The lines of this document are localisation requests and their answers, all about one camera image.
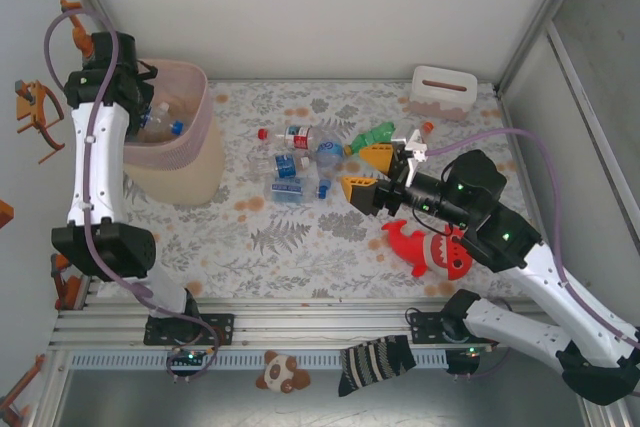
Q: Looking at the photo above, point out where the beige ribbed waste bin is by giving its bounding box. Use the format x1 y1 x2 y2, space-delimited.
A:
119 59 226 207

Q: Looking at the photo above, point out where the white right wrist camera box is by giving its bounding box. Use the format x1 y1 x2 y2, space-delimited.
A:
393 128 430 189

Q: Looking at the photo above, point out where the clear bottle orange cap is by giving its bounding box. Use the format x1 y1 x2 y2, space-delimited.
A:
399 120 436 148

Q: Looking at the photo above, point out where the aluminium rail base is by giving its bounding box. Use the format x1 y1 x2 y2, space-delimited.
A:
49 296 606 351

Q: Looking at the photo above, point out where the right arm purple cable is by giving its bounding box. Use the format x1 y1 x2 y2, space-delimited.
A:
424 126 640 398

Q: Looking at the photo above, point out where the brown panda plush toy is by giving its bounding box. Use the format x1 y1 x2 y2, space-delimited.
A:
255 350 312 393

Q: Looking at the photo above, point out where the black striped sock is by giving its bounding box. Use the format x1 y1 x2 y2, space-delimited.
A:
337 334 418 398

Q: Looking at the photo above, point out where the small controller circuit board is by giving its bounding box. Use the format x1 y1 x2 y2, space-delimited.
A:
449 346 496 363
167 349 211 366

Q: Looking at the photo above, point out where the floral patterned tablecloth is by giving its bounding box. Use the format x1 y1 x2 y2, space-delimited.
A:
94 79 521 301

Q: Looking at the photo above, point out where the white tissue box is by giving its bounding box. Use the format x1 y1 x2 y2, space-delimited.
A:
407 64 479 122

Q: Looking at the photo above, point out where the red shark plush toy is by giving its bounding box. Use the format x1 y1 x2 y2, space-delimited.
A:
380 219 474 282

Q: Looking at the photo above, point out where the pink plastic bin liner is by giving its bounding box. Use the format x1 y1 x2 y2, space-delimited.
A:
121 59 210 169

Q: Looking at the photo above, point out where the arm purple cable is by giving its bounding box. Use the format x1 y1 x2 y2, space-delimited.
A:
424 126 640 398
43 10 224 383

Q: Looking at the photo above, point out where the clear bottle blue logo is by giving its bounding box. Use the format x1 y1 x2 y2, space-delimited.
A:
314 136 347 169

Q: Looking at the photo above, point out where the orange claw gripper model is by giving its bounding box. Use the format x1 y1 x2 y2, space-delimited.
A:
13 79 66 165

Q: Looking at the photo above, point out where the clear bottle red label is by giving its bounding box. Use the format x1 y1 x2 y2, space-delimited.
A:
257 124 321 151

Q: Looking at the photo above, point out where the clear bottle blue label white cap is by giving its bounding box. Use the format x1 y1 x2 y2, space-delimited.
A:
248 153 312 182

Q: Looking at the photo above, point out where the clear bottle wide blue label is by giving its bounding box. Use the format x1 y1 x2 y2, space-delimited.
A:
263 176 331 204

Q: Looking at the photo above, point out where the clear unlabelled bottle blue cap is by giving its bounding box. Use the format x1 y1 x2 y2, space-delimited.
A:
141 119 185 144

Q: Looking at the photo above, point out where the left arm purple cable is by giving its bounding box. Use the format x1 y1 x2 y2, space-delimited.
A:
43 10 224 383

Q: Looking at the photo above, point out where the green bottle yellow cap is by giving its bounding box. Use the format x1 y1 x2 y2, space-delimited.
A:
343 120 401 156

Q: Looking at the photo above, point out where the slotted grey cable tray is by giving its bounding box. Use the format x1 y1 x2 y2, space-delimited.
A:
67 350 451 372

